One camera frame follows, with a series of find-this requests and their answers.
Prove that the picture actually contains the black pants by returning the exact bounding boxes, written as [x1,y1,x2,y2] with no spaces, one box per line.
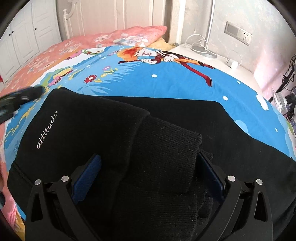
[8,88,295,240]

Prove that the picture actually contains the pink floral quilt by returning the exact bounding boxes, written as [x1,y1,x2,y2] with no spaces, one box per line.
[1,26,167,237]

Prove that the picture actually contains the white wardrobe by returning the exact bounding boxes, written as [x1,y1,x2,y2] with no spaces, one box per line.
[1,0,61,85]

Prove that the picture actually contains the white bed headboard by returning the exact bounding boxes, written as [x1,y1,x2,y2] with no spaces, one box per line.
[63,0,186,44]

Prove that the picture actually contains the blue cartoon bed sheet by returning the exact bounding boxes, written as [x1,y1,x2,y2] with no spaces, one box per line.
[3,45,296,220]

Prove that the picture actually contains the white charger adapter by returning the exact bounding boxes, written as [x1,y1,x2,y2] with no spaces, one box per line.
[227,59,239,69]

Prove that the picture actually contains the yellow pillow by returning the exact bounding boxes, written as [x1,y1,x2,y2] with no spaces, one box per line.
[148,38,174,51]

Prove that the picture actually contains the white nightstand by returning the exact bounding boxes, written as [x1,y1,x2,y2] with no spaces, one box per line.
[171,44,262,95]

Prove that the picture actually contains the white floor lamp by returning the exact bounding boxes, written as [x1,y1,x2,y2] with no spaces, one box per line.
[192,1,217,59]

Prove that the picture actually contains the grey wall socket panel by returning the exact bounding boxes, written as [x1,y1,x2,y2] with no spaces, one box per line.
[224,22,252,46]

